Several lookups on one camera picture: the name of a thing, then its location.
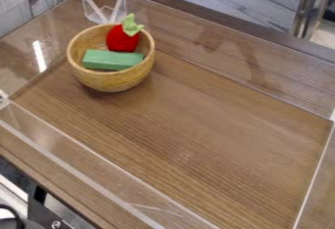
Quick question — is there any metal table leg background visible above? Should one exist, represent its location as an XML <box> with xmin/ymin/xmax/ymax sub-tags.
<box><xmin>292</xmin><ymin>0</ymin><xmax>328</xmax><ymax>40</ymax></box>

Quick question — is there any wooden bowl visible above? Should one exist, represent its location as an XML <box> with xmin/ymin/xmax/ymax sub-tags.
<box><xmin>67</xmin><ymin>23</ymin><xmax>156</xmax><ymax>92</ymax></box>

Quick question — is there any black cable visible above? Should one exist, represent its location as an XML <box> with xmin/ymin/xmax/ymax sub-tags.
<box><xmin>0</xmin><ymin>204</ymin><xmax>27</xmax><ymax>229</ymax></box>

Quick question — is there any green rectangular block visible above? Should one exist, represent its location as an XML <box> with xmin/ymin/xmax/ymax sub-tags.
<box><xmin>83</xmin><ymin>49</ymin><xmax>144</xmax><ymax>70</ymax></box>

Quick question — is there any clear acrylic tray wall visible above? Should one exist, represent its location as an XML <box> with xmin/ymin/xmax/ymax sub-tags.
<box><xmin>0</xmin><ymin>96</ymin><xmax>219</xmax><ymax>229</ymax></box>

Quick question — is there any red plush strawberry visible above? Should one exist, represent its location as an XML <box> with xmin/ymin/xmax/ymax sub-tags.
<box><xmin>105</xmin><ymin>14</ymin><xmax>144</xmax><ymax>53</ymax></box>

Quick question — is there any clear acrylic corner bracket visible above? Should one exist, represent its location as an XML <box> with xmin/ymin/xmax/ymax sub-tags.
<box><xmin>81</xmin><ymin>0</ymin><xmax>127</xmax><ymax>24</ymax></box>

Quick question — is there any black table clamp bracket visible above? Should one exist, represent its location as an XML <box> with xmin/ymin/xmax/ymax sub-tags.
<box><xmin>28</xmin><ymin>186</ymin><xmax>73</xmax><ymax>229</ymax></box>

